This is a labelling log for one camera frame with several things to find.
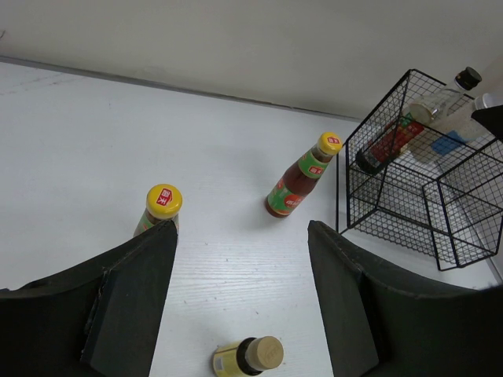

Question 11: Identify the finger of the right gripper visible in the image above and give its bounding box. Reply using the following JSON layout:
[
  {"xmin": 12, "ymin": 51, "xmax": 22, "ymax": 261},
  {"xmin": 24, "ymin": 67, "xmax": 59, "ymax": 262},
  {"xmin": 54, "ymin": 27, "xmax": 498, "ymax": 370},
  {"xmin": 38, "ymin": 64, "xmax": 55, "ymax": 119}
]
[{"xmin": 471, "ymin": 105, "xmax": 503, "ymax": 141}]

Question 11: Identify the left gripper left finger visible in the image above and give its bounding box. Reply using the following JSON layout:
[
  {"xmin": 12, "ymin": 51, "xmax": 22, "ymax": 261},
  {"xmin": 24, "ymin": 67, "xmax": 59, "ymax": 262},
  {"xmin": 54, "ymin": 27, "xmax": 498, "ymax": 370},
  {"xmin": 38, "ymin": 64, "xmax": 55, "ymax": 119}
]
[{"xmin": 1, "ymin": 221, "xmax": 177, "ymax": 376}]

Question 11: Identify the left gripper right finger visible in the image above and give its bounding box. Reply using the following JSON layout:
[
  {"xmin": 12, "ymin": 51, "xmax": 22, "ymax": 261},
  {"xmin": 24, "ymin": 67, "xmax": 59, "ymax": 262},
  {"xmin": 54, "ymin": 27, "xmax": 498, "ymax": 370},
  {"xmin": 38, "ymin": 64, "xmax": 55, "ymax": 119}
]
[{"xmin": 308, "ymin": 221, "xmax": 502, "ymax": 376}]

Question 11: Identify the white jar silver lid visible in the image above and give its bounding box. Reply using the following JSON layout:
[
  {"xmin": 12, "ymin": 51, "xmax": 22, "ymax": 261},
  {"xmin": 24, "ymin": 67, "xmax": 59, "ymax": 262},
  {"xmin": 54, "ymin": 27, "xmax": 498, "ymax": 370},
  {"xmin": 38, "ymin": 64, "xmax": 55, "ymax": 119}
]
[{"xmin": 406, "ymin": 89, "xmax": 502, "ymax": 163}]

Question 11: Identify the tall clear black-cap bottle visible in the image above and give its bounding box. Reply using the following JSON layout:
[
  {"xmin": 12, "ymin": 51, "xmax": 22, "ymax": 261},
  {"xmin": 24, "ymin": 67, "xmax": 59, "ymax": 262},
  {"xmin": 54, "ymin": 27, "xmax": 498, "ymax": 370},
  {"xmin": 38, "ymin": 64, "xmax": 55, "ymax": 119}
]
[{"xmin": 355, "ymin": 66, "xmax": 483, "ymax": 175}]

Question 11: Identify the yellow-cap sauce bottle left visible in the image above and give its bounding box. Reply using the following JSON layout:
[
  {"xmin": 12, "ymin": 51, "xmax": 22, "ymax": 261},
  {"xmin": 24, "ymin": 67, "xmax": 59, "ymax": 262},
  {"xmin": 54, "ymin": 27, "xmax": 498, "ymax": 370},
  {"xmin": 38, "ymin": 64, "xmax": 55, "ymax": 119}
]
[{"xmin": 133, "ymin": 184, "xmax": 183, "ymax": 236}]

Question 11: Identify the yellow-cap sauce bottle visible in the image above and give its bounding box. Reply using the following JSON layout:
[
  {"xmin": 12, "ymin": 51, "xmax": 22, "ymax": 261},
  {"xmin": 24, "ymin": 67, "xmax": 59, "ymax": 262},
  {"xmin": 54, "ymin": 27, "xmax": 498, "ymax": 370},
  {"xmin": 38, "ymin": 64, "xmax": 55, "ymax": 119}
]
[
  {"xmin": 265, "ymin": 132, "xmax": 343, "ymax": 218},
  {"xmin": 133, "ymin": 184, "xmax": 183, "ymax": 236}
]

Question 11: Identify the small yellow bottle centre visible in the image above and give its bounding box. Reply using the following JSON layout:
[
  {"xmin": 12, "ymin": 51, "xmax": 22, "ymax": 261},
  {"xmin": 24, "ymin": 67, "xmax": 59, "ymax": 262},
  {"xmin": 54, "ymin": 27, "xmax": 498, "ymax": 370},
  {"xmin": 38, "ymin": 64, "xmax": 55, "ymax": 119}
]
[{"xmin": 212, "ymin": 336, "xmax": 284, "ymax": 377}]

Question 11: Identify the yellow-cap sauce bottle right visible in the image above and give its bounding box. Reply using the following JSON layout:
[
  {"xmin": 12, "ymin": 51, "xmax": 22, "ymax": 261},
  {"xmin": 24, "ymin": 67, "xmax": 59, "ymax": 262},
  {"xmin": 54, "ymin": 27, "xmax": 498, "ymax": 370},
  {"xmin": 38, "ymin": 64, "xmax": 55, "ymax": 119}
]
[{"xmin": 265, "ymin": 132, "xmax": 343, "ymax": 218}]

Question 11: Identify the black wire mesh rack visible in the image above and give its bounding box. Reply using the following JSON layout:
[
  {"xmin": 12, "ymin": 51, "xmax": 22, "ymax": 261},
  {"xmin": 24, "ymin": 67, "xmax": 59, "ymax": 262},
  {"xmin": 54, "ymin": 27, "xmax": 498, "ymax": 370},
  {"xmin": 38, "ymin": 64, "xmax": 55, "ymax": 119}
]
[{"xmin": 345, "ymin": 69, "xmax": 502, "ymax": 271}]

